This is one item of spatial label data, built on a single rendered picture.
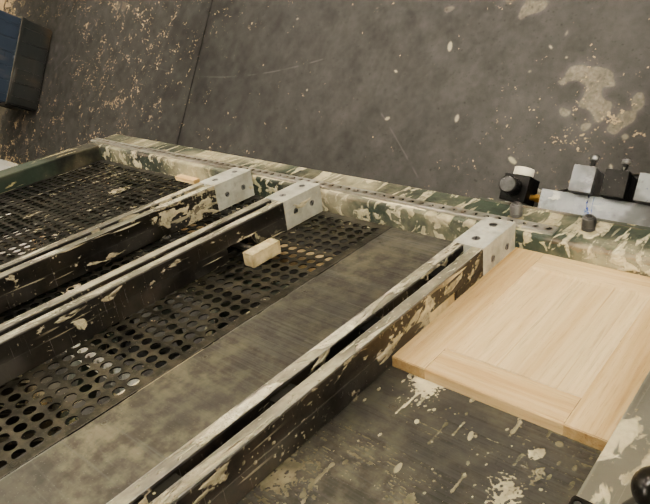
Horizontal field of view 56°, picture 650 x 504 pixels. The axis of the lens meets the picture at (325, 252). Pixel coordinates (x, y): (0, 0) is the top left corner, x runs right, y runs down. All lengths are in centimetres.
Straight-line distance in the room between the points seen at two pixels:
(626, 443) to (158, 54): 338
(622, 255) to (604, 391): 34
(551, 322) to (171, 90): 290
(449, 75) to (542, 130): 44
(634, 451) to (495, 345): 26
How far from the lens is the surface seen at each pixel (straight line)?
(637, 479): 59
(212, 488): 73
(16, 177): 215
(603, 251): 116
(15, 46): 486
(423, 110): 246
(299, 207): 141
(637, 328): 101
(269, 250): 126
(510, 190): 135
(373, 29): 273
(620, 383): 90
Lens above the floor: 202
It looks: 51 degrees down
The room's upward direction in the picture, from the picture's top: 80 degrees counter-clockwise
